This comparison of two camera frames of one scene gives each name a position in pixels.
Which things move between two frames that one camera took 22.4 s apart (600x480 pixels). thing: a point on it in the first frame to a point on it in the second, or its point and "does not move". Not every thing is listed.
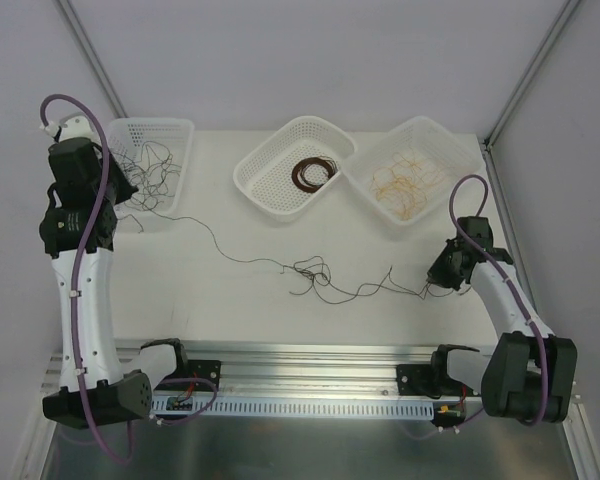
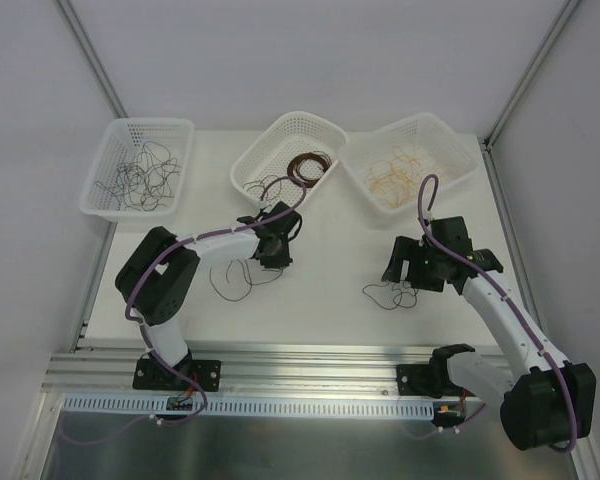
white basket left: [154, 153] does not move
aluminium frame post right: [563, 18] does not move
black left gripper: [121, 185] to [284, 236]
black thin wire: [150, 176] does not move
